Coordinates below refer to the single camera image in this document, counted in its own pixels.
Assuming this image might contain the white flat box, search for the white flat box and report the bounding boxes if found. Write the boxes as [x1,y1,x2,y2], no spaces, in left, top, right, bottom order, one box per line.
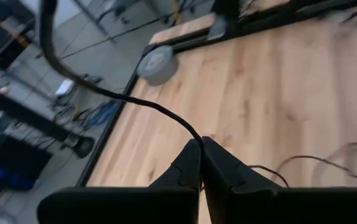
[55,78,76,98]

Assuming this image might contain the thin black cord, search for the thin black cord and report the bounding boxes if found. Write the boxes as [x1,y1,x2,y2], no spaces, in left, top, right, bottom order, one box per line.
[38,0,357,188]

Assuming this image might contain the grey duct tape roll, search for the grey duct tape roll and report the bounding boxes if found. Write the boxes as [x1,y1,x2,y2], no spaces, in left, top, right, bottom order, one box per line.
[136,44,180,87]

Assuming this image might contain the black aluminium table frame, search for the black aluminium table frame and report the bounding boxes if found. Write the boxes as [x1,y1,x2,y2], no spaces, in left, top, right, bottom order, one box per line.
[75,0,357,188]

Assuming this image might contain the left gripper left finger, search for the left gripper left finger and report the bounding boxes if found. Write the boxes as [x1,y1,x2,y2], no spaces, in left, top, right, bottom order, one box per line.
[37,138,203,224]

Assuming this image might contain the blue coiled cable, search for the blue coiled cable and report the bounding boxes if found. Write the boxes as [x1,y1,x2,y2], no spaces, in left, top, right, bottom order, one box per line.
[83,100,121,129]

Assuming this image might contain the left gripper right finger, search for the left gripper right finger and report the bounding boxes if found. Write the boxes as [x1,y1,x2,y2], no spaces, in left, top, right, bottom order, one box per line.
[202,136,357,224]

